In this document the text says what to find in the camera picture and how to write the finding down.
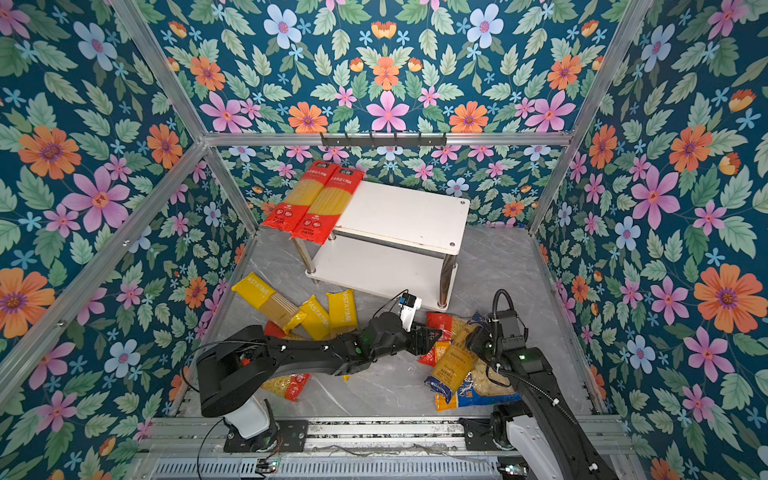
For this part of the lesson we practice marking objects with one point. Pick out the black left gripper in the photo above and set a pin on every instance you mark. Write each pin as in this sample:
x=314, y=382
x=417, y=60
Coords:
x=425, y=345

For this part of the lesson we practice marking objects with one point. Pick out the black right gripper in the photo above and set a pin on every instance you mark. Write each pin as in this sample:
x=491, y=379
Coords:
x=476, y=338

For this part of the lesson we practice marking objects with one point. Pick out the amber blue spaghetti bag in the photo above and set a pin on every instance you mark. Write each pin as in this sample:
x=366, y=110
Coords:
x=451, y=369

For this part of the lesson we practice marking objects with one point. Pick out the yellow Pastatime spaghetti bag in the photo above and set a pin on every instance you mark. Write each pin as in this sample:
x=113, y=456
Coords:
x=342, y=311

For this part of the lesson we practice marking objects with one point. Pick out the red spaghetti bag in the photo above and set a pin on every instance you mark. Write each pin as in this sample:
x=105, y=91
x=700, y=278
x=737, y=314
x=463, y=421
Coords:
x=317, y=224
x=287, y=215

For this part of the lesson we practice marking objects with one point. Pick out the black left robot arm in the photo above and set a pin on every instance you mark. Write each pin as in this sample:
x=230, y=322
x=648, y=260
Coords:
x=231, y=371

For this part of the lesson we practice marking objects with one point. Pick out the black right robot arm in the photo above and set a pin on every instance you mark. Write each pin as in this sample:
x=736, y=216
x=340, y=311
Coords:
x=540, y=426

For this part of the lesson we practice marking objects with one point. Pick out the blue orange pasta bag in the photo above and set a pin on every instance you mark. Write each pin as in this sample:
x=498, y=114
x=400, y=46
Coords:
x=480, y=387

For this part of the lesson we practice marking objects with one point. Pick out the white two-tier shelf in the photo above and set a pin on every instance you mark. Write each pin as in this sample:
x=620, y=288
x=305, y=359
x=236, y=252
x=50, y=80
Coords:
x=389, y=239

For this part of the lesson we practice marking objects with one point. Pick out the red macaroni bag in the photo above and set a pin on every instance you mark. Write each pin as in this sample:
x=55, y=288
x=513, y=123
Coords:
x=291, y=386

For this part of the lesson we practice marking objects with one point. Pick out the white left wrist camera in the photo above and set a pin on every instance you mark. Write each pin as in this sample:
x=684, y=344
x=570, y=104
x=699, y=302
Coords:
x=409, y=304

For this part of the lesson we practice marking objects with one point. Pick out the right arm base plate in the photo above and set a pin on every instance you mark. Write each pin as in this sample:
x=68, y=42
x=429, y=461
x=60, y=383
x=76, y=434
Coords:
x=479, y=435

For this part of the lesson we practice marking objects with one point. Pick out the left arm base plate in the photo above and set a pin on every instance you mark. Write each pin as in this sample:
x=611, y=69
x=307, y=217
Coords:
x=282, y=436

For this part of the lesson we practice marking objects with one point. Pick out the black hook rail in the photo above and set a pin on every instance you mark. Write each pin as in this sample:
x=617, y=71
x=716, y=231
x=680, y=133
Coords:
x=371, y=140

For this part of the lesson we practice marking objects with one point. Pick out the aluminium front rail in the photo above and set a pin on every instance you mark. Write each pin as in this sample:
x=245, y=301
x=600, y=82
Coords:
x=387, y=433

